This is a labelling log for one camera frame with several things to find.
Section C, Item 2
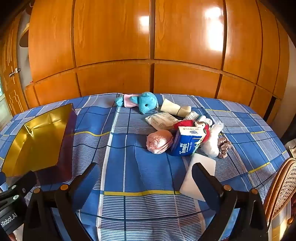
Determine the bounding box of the blue plaid bedsheet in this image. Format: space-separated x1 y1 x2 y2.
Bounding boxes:
0 93 290 241

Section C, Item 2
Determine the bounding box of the red and white plush toy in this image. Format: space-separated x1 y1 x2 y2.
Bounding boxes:
173 119 211 144

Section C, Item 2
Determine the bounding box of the brown hair scrunchie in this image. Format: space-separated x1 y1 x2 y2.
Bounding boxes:
217 137 233 159

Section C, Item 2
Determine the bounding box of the wicker chair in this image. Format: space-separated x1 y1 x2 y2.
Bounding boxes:
264 158 296 232

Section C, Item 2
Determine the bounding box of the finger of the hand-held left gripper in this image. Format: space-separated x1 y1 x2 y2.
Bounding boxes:
4 171 37 200

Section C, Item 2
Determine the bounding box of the blue plush elephant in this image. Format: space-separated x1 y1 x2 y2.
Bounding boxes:
115 92 159 114

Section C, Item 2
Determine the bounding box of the pink towel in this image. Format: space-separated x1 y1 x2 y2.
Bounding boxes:
147 130 174 154

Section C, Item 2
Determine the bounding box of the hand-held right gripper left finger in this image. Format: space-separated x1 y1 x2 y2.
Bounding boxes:
22 163 101 241

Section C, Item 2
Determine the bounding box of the blue tissue pack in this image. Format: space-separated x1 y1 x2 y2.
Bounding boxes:
171 126 204 157

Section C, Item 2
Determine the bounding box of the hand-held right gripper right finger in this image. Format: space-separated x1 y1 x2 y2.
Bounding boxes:
191 163 271 241

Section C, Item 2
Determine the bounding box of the wooden door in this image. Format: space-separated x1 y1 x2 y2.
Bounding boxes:
0 21 29 109

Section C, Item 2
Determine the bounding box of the dark red gold-lined box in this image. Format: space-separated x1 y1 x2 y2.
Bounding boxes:
1 103 77 186

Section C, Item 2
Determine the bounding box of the white pad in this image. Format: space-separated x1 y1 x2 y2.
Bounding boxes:
179 153 216 202

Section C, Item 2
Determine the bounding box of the white knitted sock blue stripe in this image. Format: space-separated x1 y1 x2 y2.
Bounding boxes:
185 111 213 127

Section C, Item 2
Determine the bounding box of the cream rolled cloth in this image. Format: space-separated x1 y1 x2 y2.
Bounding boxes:
160 98 192 116

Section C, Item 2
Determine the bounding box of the white paper packet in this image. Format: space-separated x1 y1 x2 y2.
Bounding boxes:
145 112 179 130

